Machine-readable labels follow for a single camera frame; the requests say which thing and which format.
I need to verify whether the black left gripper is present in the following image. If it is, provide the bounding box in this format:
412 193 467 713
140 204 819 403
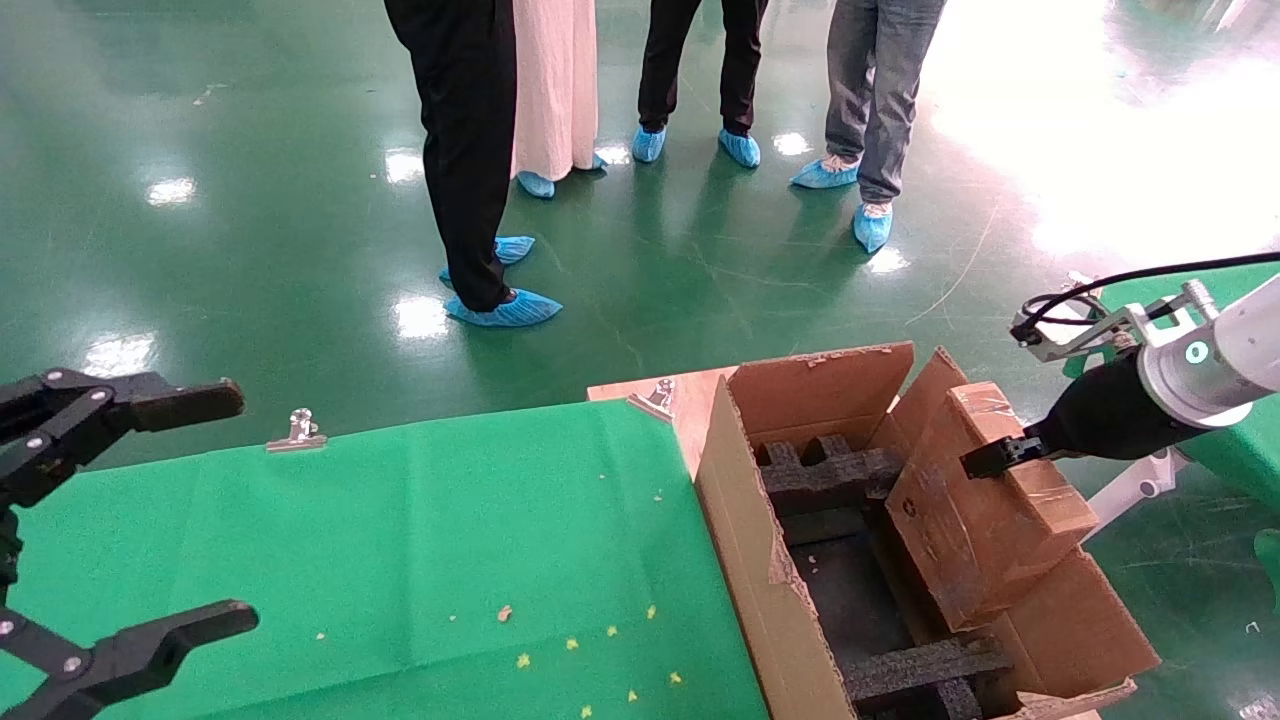
0 369 261 720

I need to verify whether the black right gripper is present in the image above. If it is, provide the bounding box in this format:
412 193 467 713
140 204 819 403
960 354 1203 480

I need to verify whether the small brown cardboard box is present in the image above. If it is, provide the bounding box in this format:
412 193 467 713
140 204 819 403
885 380 1100 634

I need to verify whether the large open brown carton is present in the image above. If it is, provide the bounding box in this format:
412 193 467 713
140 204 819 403
695 342 1161 720

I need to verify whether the white table leg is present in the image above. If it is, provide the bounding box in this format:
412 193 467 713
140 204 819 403
1080 447 1191 546

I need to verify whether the black foam base pad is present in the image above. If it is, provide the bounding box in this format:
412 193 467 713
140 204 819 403
782 505 916 671

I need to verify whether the green cloth on side table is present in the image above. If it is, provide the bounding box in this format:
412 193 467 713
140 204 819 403
1062 262 1280 513

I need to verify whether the large green table cloth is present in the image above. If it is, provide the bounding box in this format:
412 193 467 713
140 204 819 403
0 398 773 720

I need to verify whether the person in grey jeans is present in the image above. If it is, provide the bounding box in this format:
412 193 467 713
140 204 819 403
826 0 947 205

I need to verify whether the person in slim black trousers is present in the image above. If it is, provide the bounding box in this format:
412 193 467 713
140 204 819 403
638 0 771 138

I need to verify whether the person in white skirt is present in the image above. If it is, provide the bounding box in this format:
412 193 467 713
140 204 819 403
510 0 601 184

